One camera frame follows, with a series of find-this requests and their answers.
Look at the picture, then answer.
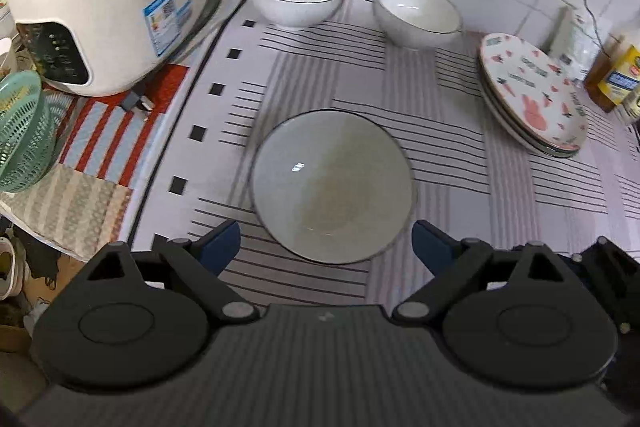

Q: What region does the large grey bowl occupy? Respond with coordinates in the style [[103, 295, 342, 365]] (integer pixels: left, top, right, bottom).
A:
[[250, 109, 416, 265]]

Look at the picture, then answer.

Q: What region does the white carrot heart plate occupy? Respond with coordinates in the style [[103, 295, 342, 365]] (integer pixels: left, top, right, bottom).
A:
[[478, 32, 588, 153]]

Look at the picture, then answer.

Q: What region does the white bowl black rim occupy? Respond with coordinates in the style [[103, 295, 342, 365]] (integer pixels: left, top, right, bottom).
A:
[[373, 0, 463, 51]]

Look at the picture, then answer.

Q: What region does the red striped cloth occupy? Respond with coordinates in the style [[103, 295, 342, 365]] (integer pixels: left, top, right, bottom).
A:
[[0, 0, 252, 263]]

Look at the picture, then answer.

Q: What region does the clear vinegar bottle yellow cap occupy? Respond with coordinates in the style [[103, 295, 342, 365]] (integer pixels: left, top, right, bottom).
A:
[[616, 84, 640, 127]]

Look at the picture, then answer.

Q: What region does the white patterned table mat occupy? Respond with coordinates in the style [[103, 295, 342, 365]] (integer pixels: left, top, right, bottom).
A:
[[127, 0, 640, 308]]

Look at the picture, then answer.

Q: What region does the yellow label cooking wine bottle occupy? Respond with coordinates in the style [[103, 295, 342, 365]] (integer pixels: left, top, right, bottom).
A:
[[585, 24, 639, 113]]

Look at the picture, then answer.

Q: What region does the green plastic basket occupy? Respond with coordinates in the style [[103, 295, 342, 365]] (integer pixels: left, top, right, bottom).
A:
[[1, 70, 55, 193]]

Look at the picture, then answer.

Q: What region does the white salt bag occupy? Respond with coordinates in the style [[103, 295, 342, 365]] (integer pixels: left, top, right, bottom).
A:
[[548, 6, 612, 84]]

